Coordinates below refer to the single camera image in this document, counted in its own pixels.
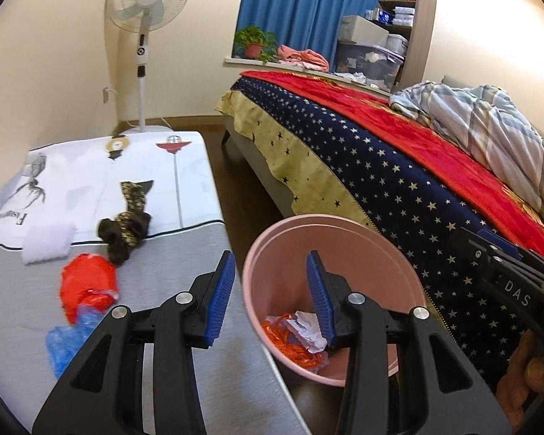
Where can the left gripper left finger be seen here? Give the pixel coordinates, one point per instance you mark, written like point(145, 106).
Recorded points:
point(101, 390)

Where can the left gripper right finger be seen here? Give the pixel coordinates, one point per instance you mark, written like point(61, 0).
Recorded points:
point(405, 374)

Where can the blue plastic bag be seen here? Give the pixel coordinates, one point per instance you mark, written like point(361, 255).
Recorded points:
point(63, 342)

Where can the red plastic bag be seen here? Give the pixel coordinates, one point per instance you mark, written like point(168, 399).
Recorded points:
point(87, 280)

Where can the white paper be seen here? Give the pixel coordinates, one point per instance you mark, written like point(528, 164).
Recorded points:
point(304, 329)

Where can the orange plastic bag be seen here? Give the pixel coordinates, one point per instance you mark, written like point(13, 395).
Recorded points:
point(275, 329)

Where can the black gold patterned wrapper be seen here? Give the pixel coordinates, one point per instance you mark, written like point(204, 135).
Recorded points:
point(124, 233)

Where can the white foam pad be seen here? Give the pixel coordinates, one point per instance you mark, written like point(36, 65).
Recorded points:
point(47, 242)

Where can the pink plastic trash bin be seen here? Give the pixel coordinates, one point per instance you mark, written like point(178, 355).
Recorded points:
point(274, 277)

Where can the person's right hand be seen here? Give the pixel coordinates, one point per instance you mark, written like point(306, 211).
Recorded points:
point(525, 374)

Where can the striped blue white duvet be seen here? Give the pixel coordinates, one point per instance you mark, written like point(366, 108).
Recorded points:
point(484, 122)

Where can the bed with starry blanket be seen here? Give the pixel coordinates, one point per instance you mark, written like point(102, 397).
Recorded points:
point(346, 153)

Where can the dark plastic storage bin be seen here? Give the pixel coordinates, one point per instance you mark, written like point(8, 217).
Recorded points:
point(370, 64)

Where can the white cardboard box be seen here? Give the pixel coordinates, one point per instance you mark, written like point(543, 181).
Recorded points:
point(358, 30)

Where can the pink folded clothes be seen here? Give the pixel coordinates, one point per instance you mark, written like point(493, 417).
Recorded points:
point(307, 59)

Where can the blue curtain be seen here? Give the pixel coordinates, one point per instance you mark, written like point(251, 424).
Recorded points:
point(302, 24)

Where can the potted green plant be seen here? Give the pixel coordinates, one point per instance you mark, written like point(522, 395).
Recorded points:
point(253, 43)

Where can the white standing fan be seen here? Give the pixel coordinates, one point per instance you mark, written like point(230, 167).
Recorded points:
point(142, 17)

